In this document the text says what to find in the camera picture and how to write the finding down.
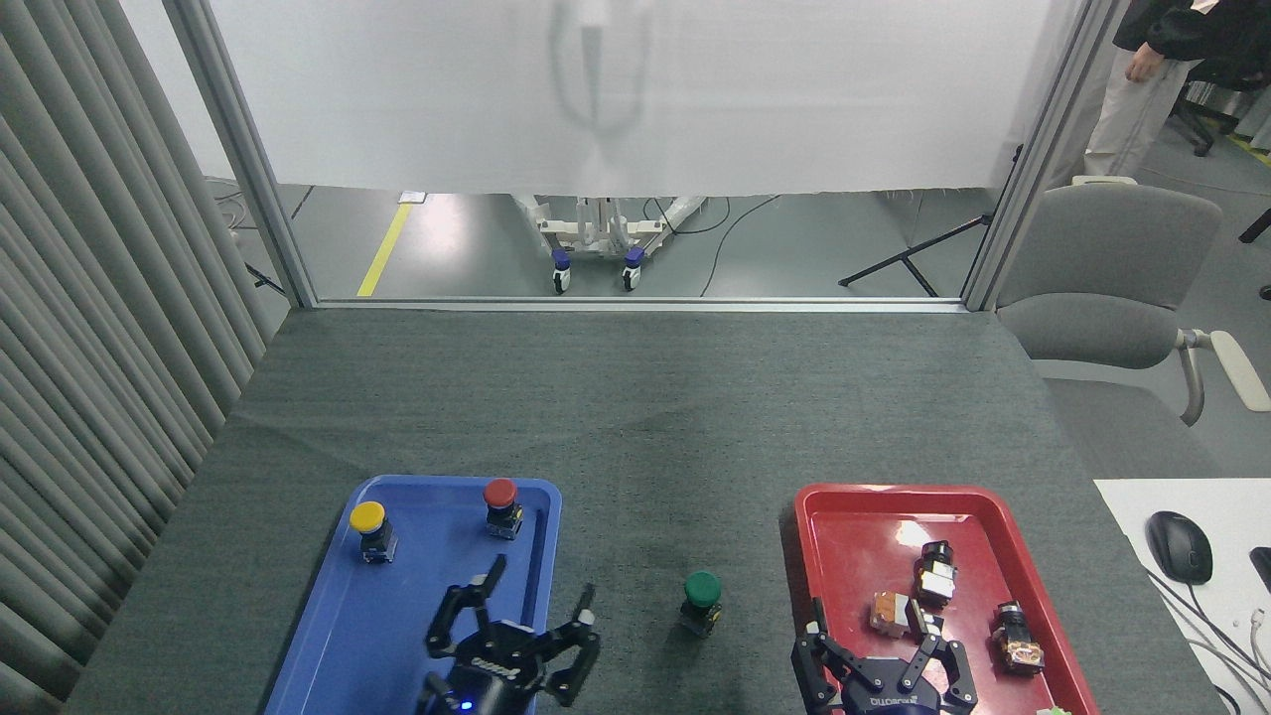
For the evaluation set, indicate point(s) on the blue plastic tray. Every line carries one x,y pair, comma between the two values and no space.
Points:
397,606

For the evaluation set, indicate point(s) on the black switch with orange base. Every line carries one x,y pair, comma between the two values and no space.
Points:
1017,641

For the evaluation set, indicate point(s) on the white wheeled stand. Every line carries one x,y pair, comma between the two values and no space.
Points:
596,238

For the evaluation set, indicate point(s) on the red push button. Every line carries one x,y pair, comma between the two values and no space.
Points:
500,493

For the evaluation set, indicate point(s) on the black computer mouse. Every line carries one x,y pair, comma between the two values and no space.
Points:
1180,548

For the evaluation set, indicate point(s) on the red plastic tray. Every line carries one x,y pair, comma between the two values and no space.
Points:
864,556

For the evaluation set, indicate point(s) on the person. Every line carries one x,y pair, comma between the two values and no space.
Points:
1132,109

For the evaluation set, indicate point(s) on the white side table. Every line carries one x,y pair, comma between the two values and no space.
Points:
1231,516

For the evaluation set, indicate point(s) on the black device at table edge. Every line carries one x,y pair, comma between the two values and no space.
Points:
1262,568

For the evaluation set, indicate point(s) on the white hanging sheet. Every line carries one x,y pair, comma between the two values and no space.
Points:
695,99

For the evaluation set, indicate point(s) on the grey pleated curtain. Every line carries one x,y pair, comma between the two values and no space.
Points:
89,348

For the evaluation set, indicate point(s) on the black tripod stand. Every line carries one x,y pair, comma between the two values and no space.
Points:
909,256

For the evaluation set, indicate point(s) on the silver frame post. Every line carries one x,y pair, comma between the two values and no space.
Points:
248,169
1038,159

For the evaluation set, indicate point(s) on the green push button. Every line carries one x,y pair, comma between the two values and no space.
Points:
703,588

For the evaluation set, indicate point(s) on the black and white switch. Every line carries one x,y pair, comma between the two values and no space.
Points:
935,578

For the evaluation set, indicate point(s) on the yellow push button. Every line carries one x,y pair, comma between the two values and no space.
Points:
367,516

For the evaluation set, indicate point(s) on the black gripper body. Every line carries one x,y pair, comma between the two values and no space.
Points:
889,690
492,670

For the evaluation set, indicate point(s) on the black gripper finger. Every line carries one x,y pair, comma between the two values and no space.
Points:
951,680
452,626
576,665
814,675

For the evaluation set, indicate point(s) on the orange and white switch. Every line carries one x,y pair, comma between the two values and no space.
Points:
889,614

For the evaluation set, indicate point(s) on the black office chair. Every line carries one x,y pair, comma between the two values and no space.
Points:
1197,124

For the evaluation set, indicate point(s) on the grey office chair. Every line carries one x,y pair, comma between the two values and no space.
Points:
1102,258

